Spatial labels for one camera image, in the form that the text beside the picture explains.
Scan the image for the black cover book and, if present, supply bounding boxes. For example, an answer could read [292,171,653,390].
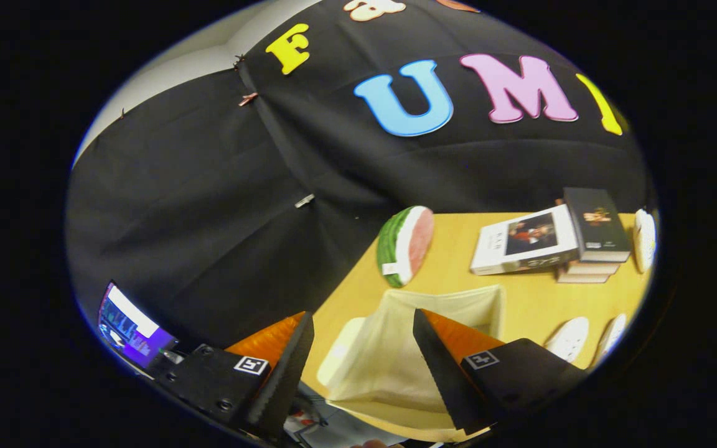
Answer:
[563,187,632,263]

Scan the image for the white portrait cover book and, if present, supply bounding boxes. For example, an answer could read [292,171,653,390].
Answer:
[470,204,580,276]

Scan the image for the watermelon slice toy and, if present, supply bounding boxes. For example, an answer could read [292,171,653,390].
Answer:
[376,206,434,288]

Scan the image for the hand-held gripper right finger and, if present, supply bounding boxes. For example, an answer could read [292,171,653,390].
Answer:
[413,308,587,436]

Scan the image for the black backdrop cloth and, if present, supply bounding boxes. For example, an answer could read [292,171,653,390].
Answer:
[65,0,649,368]

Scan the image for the white canvas shoe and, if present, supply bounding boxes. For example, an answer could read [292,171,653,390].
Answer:
[544,317,590,363]
[594,313,628,368]

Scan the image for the white plush toy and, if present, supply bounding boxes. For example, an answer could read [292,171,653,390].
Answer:
[632,208,657,274]

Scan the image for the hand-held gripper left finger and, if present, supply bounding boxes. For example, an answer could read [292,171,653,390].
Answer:
[149,311,315,442]

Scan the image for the tan edged book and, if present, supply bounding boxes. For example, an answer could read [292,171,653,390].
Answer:
[567,260,621,276]
[556,269,609,284]

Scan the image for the beige fabric storage box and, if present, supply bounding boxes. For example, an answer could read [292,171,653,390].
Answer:
[316,285,508,444]

